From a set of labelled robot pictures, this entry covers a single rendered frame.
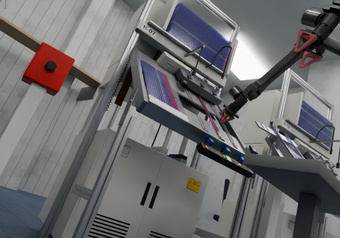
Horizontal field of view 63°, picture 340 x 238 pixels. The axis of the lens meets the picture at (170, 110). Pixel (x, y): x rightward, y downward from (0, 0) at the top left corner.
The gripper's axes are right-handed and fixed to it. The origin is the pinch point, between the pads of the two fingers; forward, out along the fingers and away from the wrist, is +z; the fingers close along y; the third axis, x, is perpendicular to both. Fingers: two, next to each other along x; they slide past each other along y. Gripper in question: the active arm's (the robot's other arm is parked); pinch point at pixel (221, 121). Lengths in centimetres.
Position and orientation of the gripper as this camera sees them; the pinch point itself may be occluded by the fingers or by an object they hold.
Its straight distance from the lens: 171.5
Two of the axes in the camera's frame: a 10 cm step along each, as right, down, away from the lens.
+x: 1.4, 5.4, -8.3
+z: -6.0, 7.1, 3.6
